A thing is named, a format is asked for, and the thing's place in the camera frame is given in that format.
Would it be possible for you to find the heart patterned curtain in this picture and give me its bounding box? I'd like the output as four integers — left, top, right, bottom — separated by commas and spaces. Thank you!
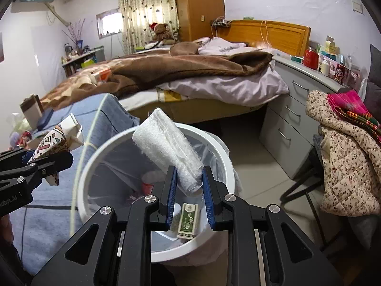
117, 0, 180, 55

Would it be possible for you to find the brown teddy bear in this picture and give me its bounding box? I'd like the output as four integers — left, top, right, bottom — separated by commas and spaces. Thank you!
149, 22, 176, 44

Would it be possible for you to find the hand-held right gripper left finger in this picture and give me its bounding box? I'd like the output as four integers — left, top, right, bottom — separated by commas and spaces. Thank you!
30, 165, 178, 286

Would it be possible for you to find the brown fleece blanket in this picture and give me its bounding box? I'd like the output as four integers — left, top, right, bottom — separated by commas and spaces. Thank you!
40, 42, 273, 108

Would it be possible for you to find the white round trash bin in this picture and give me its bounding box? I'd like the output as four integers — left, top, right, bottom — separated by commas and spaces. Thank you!
77, 123, 233, 264

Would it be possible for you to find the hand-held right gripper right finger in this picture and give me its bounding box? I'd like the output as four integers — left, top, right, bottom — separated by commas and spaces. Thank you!
202, 165, 346, 286

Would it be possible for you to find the green white small box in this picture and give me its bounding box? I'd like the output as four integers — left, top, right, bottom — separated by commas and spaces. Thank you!
177, 203, 199, 239

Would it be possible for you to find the air conditioner pipe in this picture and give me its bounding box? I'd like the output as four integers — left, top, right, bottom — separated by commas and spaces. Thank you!
45, 2, 72, 27

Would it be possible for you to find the wooden bed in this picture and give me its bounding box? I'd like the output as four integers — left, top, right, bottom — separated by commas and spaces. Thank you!
156, 37, 289, 108

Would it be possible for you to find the small window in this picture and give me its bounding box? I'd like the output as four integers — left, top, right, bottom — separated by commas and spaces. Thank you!
96, 10, 123, 39

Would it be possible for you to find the cluttered back desk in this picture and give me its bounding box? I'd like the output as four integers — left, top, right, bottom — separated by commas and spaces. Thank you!
62, 46, 105, 76

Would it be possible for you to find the bed with tan base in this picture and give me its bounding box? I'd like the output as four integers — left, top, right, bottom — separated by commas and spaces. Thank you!
119, 91, 265, 124

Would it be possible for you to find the green tissue pack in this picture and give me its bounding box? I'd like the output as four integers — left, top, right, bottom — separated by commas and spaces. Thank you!
10, 112, 27, 134

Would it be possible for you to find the wooden wardrobe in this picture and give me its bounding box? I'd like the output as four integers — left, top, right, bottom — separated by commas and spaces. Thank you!
173, 0, 226, 42

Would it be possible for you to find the patterned drink carton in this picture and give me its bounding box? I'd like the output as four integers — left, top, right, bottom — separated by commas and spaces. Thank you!
27, 113, 85, 187

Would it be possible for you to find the black metal chair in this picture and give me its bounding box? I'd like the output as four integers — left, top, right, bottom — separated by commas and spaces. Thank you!
280, 147, 328, 206

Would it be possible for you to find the blue checked tablecloth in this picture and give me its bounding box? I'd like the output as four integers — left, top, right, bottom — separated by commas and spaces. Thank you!
0, 94, 140, 275

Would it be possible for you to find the dark blue glasses case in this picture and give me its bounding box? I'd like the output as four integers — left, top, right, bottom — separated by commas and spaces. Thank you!
36, 108, 55, 131

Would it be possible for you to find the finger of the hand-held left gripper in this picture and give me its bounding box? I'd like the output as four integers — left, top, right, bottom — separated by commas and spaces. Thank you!
0, 148, 35, 166
0, 152, 74, 191

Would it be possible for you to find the pink plaid cloth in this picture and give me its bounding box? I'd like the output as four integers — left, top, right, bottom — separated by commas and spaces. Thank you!
327, 91, 381, 143

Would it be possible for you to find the orange white box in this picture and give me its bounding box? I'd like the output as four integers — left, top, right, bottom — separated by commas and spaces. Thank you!
91, 68, 112, 84

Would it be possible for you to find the white cloth roll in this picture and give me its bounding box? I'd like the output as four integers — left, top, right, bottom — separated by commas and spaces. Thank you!
132, 108, 206, 197

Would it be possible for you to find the floral padded jacket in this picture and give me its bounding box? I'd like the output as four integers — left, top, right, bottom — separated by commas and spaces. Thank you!
306, 89, 381, 218

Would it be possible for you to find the yellow charging cable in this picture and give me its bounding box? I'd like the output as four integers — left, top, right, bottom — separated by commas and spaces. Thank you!
260, 20, 270, 48

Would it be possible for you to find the wooden headboard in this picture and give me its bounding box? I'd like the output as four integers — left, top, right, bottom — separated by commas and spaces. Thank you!
229, 20, 311, 57

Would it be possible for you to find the grey dresser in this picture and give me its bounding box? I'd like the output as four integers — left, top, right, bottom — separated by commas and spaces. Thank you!
259, 55, 353, 181

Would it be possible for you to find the dried branch bouquet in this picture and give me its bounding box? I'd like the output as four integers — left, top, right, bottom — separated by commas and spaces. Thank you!
62, 19, 86, 48

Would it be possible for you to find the red cartoon mug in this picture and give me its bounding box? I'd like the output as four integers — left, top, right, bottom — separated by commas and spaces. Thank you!
335, 63, 353, 84

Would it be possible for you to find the clear bin liner bag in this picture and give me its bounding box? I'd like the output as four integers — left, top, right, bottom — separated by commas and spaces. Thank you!
89, 137, 243, 267

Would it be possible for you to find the red jar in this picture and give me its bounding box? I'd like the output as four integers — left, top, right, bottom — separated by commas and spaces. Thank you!
303, 47, 319, 70

